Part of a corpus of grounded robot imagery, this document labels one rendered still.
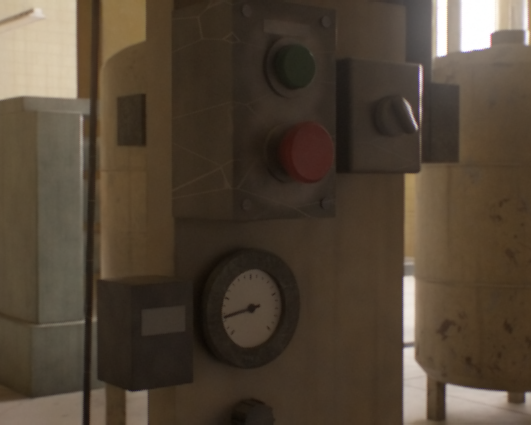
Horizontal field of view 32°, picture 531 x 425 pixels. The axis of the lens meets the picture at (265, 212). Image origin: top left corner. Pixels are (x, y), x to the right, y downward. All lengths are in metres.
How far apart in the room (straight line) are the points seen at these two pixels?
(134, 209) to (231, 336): 3.30
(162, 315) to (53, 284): 6.11
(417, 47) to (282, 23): 0.31
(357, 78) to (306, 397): 0.26
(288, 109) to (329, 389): 0.25
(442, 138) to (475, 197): 4.63
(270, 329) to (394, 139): 0.17
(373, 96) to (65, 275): 6.13
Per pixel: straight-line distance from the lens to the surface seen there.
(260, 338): 0.71
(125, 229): 4.03
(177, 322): 0.64
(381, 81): 0.71
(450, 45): 9.30
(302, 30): 0.65
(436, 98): 0.90
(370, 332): 0.79
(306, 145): 0.60
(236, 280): 0.69
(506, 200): 5.50
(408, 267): 7.16
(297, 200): 0.64
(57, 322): 6.79
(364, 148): 0.69
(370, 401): 0.81
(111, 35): 8.19
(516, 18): 10.10
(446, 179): 5.62
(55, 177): 6.71
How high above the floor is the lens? 1.50
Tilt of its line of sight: 2 degrees down
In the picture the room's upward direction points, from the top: straight up
